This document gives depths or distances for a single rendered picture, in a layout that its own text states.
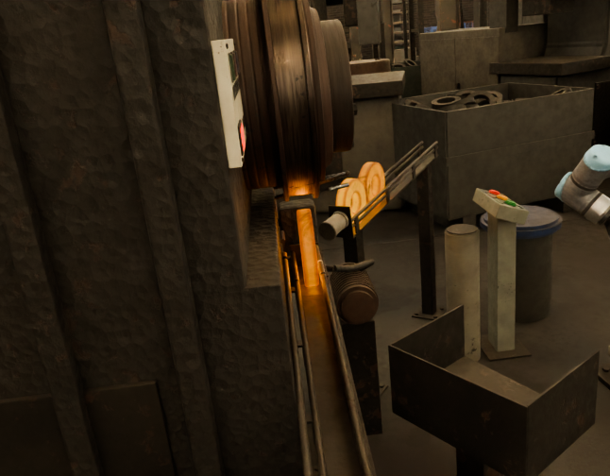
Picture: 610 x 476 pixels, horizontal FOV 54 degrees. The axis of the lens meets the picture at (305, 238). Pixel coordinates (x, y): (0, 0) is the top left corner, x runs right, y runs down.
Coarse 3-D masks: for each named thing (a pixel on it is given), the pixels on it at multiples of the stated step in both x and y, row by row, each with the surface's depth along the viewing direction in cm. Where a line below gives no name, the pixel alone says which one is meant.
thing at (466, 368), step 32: (448, 320) 112; (416, 352) 108; (448, 352) 114; (416, 384) 100; (448, 384) 94; (480, 384) 109; (512, 384) 108; (576, 384) 91; (416, 416) 102; (448, 416) 96; (480, 416) 90; (512, 416) 85; (544, 416) 87; (576, 416) 94; (480, 448) 92; (512, 448) 87; (544, 448) 89
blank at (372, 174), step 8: (368, 168) 198; (376, 168) 202; (360, 176) 198; (368, 176) 198; (376, 176) 204; (368, 184) 198; (376, 184) 207; (384, 184) 209; (368, 192) 199; (376, 192) 206; (368, 200) 199; (376, 200) 204
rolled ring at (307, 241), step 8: (304, 216) 138; (304, 224) 136; (312, 224) 136; (304, 232) 135; (312, 232) 135; (304, 240) 134; (312, 240) 134; (304, 248) 134; (312, 248) 134; (304, 256) 134; (312, 256) 134; (304, 264) 135; (312, 264) 135; (304, 272) 136; (312, 272) 136; (304, 280) 144; (312, 280) 138
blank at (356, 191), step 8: (352, 184) 188; (360, 184) 193; (344, 192) 186; (352, 192) 189; (360, 192) 193; (336, 200) 186; (344, 200) 185; (352, 200) 196; (360, 200) 194; (352, 208) 195; (360, 208) 194
